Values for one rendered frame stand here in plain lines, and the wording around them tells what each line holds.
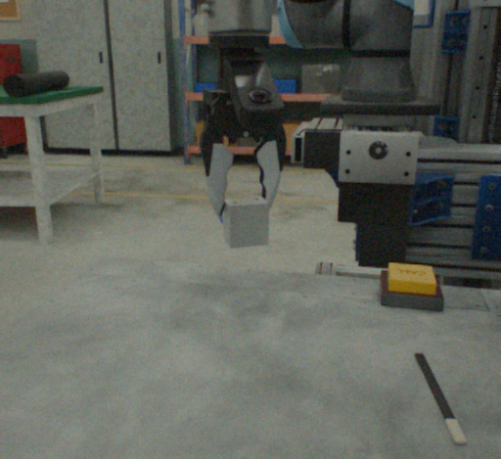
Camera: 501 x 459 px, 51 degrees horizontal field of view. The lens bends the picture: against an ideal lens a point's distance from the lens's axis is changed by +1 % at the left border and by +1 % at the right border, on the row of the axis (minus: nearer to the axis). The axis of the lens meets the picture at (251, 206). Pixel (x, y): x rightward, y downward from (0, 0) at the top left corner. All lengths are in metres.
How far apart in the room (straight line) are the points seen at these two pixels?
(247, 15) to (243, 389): 0.40
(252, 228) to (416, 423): 0.27
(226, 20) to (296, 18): 0.52
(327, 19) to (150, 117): 4.94
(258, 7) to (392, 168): 0.47
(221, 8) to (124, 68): 5.40
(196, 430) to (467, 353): 0.32
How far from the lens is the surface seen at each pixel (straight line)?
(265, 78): 0.57
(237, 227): 0.62
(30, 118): 3.30
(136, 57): 5.95
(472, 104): 1.21
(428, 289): 0.74
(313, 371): 0.59
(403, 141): 0.96
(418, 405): 0.57
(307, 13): 1.10
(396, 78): 1.09
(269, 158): 0.63
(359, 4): 1.10
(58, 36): 6.29
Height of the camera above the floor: 1.13
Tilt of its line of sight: 16 degrees down
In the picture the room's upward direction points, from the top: straight up
